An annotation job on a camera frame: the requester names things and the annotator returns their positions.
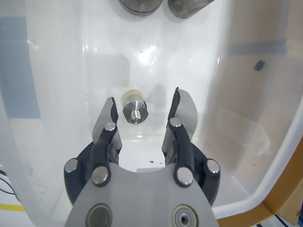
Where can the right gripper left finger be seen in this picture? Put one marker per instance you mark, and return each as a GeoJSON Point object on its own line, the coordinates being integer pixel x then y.
{"type": "Point", "coordinates": [104, 142]}

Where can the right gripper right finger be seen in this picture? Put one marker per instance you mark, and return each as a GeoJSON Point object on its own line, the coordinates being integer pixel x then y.
{"type": "Point", "coordinates": [182, 147]}

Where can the small metal shaft with cap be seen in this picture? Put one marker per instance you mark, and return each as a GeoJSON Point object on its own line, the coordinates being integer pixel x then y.
{"type": "Point", "coordinates": [134, 108]}

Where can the deep clear plastic tray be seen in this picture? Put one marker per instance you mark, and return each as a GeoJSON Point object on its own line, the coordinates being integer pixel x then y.
{"type": "Point", "coordinates": [71, 55]}

